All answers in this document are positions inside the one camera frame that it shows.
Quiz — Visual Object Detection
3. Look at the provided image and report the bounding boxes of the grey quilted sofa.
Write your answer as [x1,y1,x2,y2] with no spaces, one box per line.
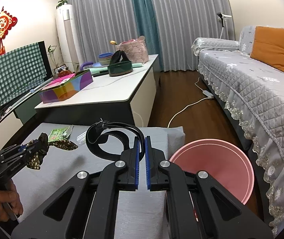
[191,26,284,238]

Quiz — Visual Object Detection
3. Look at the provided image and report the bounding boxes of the small photo frame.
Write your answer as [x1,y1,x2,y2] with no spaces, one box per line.
[54,64,67,74]

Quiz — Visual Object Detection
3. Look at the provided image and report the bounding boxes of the dark tv cabinet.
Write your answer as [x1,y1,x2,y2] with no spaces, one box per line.
[0,79,55,140]

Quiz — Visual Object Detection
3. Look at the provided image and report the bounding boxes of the white standing air conditioner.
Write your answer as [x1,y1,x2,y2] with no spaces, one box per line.
[56,3,84,72]

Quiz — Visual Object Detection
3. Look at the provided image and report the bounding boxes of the colourful gift box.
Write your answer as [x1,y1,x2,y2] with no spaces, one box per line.
[40,70,93,104]

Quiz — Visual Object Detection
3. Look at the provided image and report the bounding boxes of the black gold patterned wrapper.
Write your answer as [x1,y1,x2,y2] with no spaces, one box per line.
[24,133,78,170]

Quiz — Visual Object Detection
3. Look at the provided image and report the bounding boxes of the white coffee table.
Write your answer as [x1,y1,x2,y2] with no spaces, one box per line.
[35,55,160,127]

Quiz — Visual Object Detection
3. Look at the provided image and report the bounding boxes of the pink trash bin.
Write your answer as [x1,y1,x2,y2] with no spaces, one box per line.
[170,139,254,205]

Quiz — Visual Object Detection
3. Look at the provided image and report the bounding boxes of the red chinese knot decoration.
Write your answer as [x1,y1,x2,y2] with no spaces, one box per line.
[0,7,17,56]

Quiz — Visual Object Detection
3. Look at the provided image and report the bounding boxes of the stacked coloured bowls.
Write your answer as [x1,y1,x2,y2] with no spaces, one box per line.
[93,52,113,68]

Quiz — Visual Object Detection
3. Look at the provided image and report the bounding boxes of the clear packaged straws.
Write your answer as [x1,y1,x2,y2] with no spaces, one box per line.
[76,132,86,146]

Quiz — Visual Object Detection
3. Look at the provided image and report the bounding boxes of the bamboo plant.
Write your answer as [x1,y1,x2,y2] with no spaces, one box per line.
[47,45,62,69]

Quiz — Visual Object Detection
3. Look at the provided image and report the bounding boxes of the white power strip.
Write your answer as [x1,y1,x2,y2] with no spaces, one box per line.
[203,90,214,99]

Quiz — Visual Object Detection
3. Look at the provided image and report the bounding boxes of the left hand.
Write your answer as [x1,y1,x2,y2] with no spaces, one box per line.
[0,180,23,222]

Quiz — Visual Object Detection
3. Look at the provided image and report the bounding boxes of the dark green round tin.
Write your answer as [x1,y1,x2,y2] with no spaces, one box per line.
[108,61,133,77]

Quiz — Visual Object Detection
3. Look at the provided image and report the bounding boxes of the grey curtain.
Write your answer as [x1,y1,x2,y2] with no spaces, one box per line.
[67,0,235,71]

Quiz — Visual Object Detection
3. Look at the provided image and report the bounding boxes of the white power cable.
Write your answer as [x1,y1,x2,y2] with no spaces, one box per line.
[166,76,211,128]

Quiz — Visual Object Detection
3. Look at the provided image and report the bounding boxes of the black hat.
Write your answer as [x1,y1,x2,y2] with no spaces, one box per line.
[109,50,129,65]

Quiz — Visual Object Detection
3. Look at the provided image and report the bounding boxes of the orange cushion far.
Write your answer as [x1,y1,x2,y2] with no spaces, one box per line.
[250,26,284,72]

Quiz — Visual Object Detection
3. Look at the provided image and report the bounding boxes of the teal curtain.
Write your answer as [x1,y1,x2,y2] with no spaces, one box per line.
[132,0,163,72]

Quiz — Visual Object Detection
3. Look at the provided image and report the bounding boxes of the green panda snack bag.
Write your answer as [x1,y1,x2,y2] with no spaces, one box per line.
[48,126,73,142]

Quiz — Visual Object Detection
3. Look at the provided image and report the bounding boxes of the pink lace basket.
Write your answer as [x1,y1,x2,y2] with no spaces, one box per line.
[115,36,149,63]

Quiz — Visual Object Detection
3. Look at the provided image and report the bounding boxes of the grey table mat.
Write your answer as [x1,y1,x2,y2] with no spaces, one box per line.
[13,127,185,238]

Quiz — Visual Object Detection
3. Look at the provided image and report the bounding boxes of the green checked cloth television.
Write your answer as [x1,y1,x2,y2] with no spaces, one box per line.
[0,41,53,109]

